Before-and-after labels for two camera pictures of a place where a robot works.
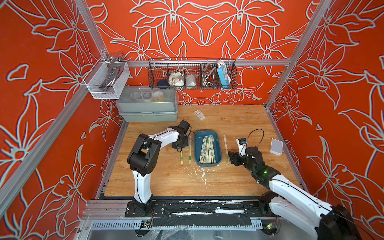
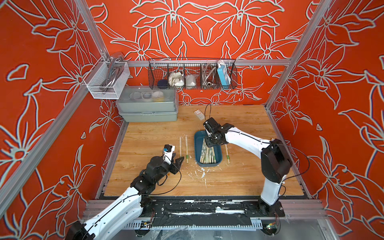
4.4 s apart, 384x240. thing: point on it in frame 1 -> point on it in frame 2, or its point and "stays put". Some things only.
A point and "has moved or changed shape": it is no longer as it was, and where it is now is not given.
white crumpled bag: (176, 78) stays put
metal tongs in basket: (116, 68) stays put
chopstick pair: (227, 151) stays put
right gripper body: (238, 160) -> (210, 141)
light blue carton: (225, 77) stays put
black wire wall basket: (185, 73) stays put
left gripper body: (184, 143) -> (173, 168)
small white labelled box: (199, 114) stays put
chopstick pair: (190, 158) has moved or changed shape
